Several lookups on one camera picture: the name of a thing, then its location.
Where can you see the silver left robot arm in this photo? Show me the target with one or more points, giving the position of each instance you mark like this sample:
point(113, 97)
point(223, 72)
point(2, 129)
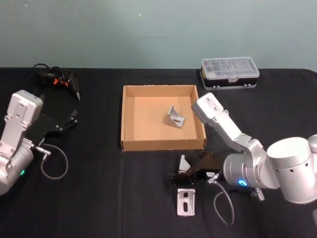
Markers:
point(21, 111)

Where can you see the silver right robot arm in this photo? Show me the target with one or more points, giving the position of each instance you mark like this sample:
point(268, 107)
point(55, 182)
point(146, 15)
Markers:
point(284, 161)

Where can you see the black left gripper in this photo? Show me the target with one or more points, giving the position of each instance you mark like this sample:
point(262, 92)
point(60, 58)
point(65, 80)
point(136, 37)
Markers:
point(40, 129)

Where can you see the brown cardboard tray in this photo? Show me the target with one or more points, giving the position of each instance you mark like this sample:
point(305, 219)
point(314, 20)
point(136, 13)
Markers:
point(148, 138)

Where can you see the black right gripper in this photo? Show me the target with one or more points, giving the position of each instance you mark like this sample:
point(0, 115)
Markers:
point(210, 171)

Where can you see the silver metal angle bracket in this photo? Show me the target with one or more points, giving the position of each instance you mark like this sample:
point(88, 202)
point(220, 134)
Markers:
point(186, 207)
point(173, 119)
point(183, 165)

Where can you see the black table cloth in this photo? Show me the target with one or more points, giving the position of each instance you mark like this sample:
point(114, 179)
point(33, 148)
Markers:
point(99, 203)

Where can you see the clear plastic case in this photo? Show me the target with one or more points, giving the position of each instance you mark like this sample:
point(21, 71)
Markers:
point(229, 70)

